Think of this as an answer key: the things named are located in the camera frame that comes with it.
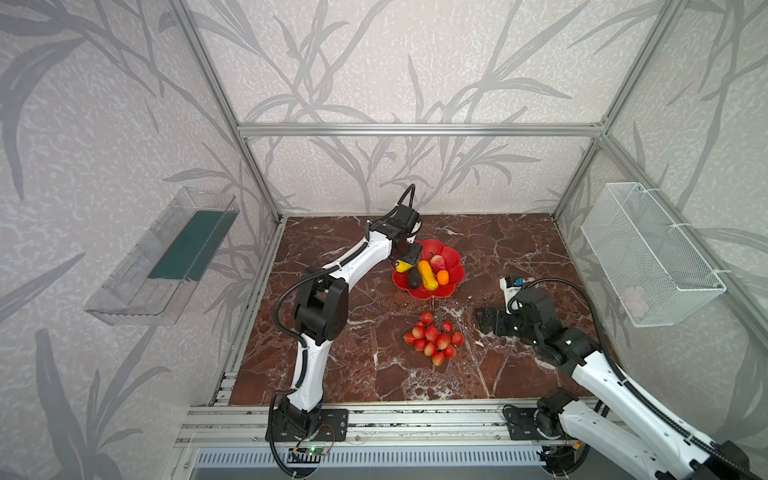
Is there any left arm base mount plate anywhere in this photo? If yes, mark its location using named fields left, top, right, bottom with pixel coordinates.
left=266, top=407, right=349, bottom=442

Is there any green-yellow fake cucumber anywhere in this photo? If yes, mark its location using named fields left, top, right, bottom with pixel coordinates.
left=395, top=260, right=413, bottom=273

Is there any dark fake avocado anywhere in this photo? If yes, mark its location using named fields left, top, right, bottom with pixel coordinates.
left=406, top=267, right=423, bottom=290

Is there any small fake orange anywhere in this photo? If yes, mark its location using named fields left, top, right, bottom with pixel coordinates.
left=436, top=270, right=450, bottom=285

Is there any clear plastic wall tray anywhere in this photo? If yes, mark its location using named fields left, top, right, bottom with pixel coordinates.
left=85, top=187, right=240, bottom=326

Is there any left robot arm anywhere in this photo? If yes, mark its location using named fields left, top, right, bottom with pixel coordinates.
left=270, top=203, right=421, bottom=437

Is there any aluminium frame crossbar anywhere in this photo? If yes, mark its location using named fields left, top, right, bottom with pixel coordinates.
left=237, top=123, right=602, bottom=138

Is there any aluminium front rail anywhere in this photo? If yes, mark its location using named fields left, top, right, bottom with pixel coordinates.
left=174, top=399, right=563, bottom=448

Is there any red flower-shaped fruit bowl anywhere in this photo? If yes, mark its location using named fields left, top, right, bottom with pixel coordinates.
left=392, top=239, right=465, bottom=300

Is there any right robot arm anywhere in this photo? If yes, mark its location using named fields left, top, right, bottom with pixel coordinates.
left=474, top=286, right=756, bottom=479

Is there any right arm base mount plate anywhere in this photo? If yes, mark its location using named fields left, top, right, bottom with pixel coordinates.
left=502, top=404, right=576, bottom=443

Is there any green circuit board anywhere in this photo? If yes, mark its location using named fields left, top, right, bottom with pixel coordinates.
left=291, top=445, right=332, bottom=462

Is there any white wire mesh basket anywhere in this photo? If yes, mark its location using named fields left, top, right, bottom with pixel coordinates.
left=581, top=182, right=727, bottom=328

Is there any yellow-orange fake gourd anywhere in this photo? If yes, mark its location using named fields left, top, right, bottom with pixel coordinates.
left=417, top=260, right=440, bottom=291

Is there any pink-yellow fake fruit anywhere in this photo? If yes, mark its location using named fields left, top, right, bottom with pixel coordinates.
left=430, top=255, right=446, bottom=273

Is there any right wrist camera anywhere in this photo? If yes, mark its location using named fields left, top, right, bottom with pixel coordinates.
left=499, top=275, right=533, bottom=304

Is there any pink object in basket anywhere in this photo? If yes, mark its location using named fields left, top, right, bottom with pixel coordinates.
left=621, top=286, right=649, bottom=318

